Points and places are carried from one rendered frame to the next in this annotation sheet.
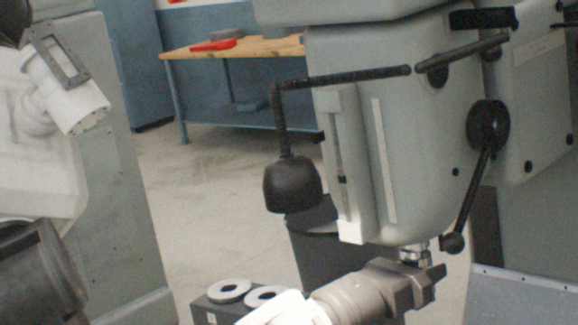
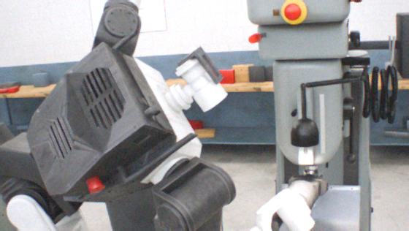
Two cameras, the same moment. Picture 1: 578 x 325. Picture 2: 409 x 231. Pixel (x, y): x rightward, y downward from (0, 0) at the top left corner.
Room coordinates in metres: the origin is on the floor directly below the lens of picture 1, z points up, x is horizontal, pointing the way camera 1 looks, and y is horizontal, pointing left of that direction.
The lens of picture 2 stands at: (0.10, 0.69, 1.78)
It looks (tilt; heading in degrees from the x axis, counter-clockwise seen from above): 13 degrees down; 332
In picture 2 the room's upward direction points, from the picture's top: 5 degrees counter-clockwise
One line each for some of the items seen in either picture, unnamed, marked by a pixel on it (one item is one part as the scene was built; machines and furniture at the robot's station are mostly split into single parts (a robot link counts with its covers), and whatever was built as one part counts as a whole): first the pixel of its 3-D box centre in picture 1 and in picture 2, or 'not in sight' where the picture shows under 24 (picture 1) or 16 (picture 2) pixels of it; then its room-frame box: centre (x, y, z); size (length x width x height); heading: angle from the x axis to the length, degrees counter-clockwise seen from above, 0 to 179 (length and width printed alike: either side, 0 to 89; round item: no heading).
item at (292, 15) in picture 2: not in sight; (293, 12); (0.89, 0.02, 1.76); 0.04 x 0.03 x 0.04; 42
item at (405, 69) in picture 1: (350, 77); (336, 81); (0.88, -0.09, 1.58); 0.17 x 0.01 x 0.01; 73
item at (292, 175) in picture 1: (290, 178); (304, 130); (0.90, 0.00, 1.47); 0.07 x 0.07 x 0.06
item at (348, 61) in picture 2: (482, 25); (356, 63); (0.97, -0.27, 1.60); 0.08 x 0.02 x 0.04; 42
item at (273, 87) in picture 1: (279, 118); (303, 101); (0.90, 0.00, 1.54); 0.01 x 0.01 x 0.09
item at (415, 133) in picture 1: (398, 121); (310, 107); (1.07, -0.17, 1.47); 0.21 x 0.19 x 0.32; 42
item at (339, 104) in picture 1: (348, 163); (305, 126); (0.99, -0.08, 1.45); 0.04 x 0.04 x 0.21; 42
